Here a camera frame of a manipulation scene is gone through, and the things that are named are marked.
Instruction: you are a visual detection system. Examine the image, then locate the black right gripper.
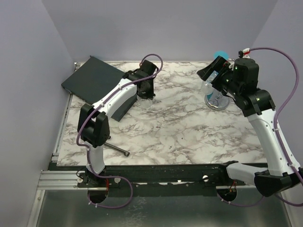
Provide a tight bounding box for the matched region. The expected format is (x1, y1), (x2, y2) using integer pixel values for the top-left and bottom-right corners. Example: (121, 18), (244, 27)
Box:
(197, 55), (241, 96)

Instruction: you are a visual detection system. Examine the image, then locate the clear ribbed wine glass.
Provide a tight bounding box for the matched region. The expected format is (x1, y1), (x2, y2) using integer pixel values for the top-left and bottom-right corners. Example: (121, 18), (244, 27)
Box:
(137, 95), (153, 109)

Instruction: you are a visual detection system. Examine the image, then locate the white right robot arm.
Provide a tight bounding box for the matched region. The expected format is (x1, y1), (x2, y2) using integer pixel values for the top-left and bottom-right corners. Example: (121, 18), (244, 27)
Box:
(197, 56), (303, 197)

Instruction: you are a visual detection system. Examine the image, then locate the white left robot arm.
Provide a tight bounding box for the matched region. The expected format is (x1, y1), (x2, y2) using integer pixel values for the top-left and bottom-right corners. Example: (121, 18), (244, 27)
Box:
(76, 59), (163, 187)

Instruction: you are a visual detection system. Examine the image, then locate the blue wine glass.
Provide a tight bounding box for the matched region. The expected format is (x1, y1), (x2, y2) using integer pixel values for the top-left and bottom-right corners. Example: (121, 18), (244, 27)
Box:
(214, 51), (229, 60)

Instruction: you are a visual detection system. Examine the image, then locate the chrome wine glass rack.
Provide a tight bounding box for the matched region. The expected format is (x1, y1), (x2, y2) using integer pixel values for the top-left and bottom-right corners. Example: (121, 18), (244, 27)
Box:
(204, 90), (230, 111)

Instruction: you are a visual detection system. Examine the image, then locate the dark grey flat box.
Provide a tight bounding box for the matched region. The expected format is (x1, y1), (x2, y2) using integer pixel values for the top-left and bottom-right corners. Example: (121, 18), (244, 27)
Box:
(62, 57), (127, 126)

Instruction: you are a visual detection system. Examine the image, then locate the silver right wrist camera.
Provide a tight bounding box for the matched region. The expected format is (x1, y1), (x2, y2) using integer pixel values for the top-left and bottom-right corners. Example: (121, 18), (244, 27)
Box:
(238, 48), (250, 59)

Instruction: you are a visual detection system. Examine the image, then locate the dark metal T-handle tool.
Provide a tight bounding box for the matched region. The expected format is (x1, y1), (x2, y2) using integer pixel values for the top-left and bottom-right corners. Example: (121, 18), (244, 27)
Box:
(104, 142), (130, 157)

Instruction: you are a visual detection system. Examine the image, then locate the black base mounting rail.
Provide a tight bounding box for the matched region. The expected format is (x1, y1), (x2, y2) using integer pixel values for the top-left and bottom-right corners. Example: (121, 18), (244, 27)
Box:
(78, 163), (247, 198)

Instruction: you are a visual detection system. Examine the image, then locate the aluminium extrusion frame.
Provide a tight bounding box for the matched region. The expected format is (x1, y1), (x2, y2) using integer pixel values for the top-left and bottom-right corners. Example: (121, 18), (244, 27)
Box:
(26, 61), (107, 227)

